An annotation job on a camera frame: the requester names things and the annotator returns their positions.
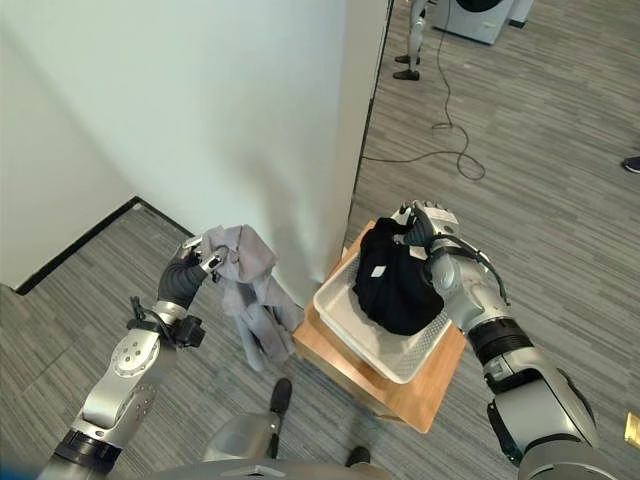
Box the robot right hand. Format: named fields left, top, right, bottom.
left=390, top=199, right=460, bottom=250

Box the small wooden table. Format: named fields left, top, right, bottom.
left=291, top=219, right=469, bottom=435

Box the black garment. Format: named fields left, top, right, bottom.
left=351, top=215, right=447, bottom=338

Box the black floor cable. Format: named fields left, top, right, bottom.
left=360, top=18, right=487, bottom=182

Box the robot silver left leg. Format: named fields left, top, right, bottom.
left=201, top=411, right=282, bottom=464

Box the grey garment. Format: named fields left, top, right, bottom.
left=199, top=224, right=307, bottom=373

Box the robot dark foot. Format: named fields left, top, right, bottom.
left=345, top=445, right=372, bottom=468
left=268, top=377, right=294, bottom=416

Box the robot dark left foot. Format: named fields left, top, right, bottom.
left=268, top=377, right=294, bottom=416

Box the black baseboard strip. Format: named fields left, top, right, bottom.
left=13, top=195, right=197, bottom=295

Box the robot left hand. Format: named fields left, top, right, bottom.
left=157, top=237, right=225, bottom=307

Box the white washing machine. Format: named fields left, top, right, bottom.
left=431, top=0, right=509, bottom=47

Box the white plastic laundry basket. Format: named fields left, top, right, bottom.
left=312, top=243, right=454, bottom=386

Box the robot grey torso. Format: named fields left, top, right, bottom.
left=144, top=458, right=386, bottom=480

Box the robot dark right foot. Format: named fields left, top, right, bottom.
left=345, top=445, right=372, bottom=468

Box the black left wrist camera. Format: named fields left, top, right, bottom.
left=172, top=315, right=207, bottom=349

